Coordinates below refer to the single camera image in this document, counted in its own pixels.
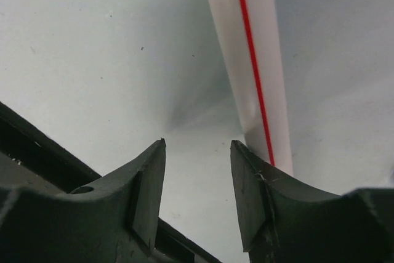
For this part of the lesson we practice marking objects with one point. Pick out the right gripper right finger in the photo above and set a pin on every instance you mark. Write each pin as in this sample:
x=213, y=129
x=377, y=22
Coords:
x=282, y=219

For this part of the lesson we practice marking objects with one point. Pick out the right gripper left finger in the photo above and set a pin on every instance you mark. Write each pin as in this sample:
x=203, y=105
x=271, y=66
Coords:
x=112, y=219

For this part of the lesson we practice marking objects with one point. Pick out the light green table mat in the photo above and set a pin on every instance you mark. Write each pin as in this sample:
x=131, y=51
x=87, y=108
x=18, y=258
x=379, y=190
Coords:
x=106, y=78

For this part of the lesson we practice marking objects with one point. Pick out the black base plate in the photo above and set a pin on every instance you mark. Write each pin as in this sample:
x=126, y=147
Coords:
x=57, y=171

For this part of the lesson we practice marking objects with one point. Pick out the white PVC pipe frame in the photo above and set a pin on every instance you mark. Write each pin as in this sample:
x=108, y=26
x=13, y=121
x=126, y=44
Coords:
x=249, y=39

